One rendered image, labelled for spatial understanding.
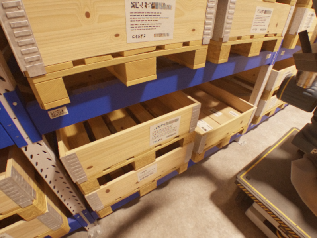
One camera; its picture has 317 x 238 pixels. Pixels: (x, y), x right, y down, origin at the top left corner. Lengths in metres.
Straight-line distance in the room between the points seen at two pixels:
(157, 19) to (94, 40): 0.25
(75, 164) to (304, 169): 0.78
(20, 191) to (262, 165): 1.68
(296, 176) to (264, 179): 1.26
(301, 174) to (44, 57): 0.66
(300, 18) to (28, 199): 2.23
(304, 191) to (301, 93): 1.02
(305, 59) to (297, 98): 1.08
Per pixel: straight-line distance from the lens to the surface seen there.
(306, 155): 0.32
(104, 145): 0.80
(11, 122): 0.76
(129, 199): 1.45
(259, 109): 2.12
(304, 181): 0.32
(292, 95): 1.32
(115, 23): 0.62
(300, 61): 0.26
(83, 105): 0.73
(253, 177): 1.54
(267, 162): 1.72
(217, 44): 1.01
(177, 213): 1.60
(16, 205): 0.99
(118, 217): 1.61
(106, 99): 0.75
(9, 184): 0.87
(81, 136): 1.14
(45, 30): 0.58
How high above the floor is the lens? 1.48
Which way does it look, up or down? 38 degrees down
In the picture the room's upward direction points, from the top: straight up
